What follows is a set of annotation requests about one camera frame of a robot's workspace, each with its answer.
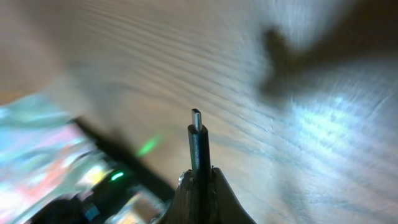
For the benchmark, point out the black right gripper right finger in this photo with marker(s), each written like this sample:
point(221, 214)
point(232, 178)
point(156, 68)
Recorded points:
point(229, 209)

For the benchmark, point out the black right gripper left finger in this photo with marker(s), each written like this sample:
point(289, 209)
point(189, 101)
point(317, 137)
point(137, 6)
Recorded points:
point(184, 206)

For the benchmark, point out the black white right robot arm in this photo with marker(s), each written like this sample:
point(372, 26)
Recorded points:
point(101, 180)

